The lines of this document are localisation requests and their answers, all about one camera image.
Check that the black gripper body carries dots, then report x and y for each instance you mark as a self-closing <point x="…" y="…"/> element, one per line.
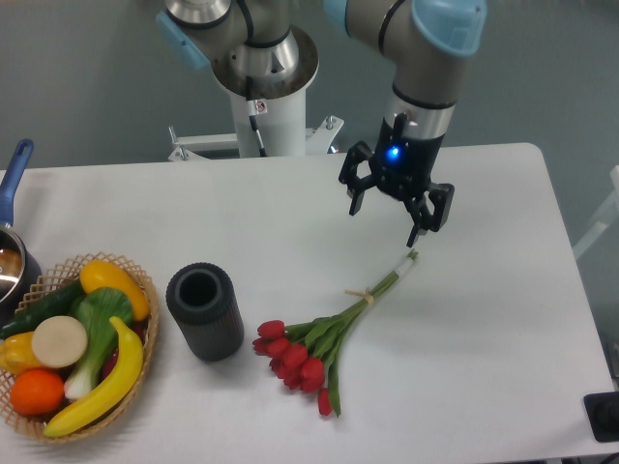
<point x="400" y="165"/>

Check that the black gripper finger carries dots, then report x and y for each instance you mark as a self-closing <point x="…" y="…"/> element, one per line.
<point x="356" y="186"/>
<point x="430" y="210"/>

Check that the red tulip bouquet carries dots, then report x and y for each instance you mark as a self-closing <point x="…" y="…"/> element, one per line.
<point x="305" y="356"/>

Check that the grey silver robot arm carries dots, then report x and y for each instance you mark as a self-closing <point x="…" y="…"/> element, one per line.
<point x="430" y="43"/>

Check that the dark grey ribbed vase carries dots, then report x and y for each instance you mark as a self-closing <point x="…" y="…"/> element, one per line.
<point x="201" y="299"/>

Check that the red fruit in basket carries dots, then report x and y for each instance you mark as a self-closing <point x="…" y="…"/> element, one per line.
<point x="139" y="328"/>

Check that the black device at table edge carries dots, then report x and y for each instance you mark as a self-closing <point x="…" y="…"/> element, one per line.
<point x="602" y="413"/>

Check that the yellow squash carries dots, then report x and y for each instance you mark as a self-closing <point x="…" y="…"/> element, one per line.
<point x="98" y="274"/>

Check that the green bok choy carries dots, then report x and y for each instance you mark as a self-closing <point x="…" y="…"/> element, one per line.
<point x="93" y="312"/>

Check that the yellow banana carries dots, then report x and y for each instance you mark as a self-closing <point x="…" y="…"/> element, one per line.
<point x="109" y="392"/>

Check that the green cucumber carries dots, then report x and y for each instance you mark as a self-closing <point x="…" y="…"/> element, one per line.
<point x="55" y="303"/>

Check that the beige round disc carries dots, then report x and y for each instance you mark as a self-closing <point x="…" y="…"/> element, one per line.
<point x="59" y="341"/>

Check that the yellow bell pepper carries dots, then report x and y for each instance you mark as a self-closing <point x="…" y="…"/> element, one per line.
<point x="17" y="355"/>

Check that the orange fruit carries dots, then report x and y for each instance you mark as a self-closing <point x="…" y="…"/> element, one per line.
<point x="37" y="392"/>

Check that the woven wicker basket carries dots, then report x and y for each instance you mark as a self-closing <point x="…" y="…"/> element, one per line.
<point x="55" y="278"/>

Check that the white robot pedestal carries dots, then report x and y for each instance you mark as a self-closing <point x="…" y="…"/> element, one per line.
<point x="267" y="88"/>

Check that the white frame at right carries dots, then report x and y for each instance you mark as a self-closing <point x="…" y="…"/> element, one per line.
<point x="604" y="216"/>

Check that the blue handled saucepan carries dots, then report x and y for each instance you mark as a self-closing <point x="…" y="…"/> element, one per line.
<point x="19" y="269"/>

